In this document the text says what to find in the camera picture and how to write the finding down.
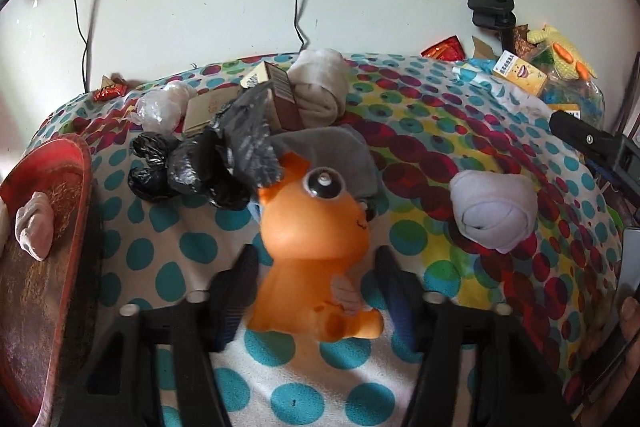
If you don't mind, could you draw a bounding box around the red round tray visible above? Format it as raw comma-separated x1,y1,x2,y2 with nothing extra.
0,133,94,427

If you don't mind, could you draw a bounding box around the orange rubber animal toy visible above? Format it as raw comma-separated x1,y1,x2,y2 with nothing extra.
247,153,386,344

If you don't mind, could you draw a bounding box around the large white sock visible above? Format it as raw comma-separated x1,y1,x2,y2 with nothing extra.
447,168,539,254

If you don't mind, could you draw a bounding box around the black plastic bag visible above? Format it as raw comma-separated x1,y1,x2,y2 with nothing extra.
127,83,282,211

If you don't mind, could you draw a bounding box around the red candy wrapper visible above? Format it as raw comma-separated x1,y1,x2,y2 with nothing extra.
93,75,127,104

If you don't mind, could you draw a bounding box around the brown cardboard box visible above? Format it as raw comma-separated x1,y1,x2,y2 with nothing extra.
239,60,306,134

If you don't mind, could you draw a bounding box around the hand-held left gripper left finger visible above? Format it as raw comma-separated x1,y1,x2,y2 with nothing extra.
55,244,261,427

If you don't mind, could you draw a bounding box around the thin hanging cable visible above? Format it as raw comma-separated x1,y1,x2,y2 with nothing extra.
71,0,95,94

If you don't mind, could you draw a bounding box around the beige rolled sock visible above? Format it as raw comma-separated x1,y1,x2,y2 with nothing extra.
286,48,349,128

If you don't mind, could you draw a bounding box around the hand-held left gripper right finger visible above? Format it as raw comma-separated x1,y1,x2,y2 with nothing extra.
372,245,576,427

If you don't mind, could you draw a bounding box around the person's right hand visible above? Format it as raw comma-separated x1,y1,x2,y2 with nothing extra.
596,295,640,409

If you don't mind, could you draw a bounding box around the blue-grey sock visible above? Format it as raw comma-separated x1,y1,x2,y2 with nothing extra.
270,126,379,210

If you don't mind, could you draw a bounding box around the clear bag of snacks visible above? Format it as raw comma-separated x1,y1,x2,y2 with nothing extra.
539,73,607,128

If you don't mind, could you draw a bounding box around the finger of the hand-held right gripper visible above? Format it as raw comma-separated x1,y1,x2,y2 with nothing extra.
548,109,640,195

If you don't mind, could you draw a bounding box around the white blue packet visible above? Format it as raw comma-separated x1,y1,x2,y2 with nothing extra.
452,58,497,84

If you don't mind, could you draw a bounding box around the black clamp holder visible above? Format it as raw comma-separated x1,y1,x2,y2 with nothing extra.
467,0,518,54

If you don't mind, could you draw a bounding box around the red foil packet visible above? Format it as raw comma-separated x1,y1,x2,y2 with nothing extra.
420,35,466,63

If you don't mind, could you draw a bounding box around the small yellow box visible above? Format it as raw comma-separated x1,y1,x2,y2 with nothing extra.
492,50,549,98

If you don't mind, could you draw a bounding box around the pale pink rolled sock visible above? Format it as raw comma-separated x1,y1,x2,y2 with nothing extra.
14,190,56,263

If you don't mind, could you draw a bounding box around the adapter power cable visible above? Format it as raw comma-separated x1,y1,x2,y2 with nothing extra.
292,0,310,52

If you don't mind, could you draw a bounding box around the polka dot cloth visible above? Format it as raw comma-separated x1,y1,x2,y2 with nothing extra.
27,51,627,427

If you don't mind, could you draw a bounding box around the crumpled clear plastic bag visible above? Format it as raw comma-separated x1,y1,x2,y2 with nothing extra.
130,81,199,134

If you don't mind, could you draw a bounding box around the brown cardboard scrap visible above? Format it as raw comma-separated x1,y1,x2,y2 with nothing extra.
469,34,497,60

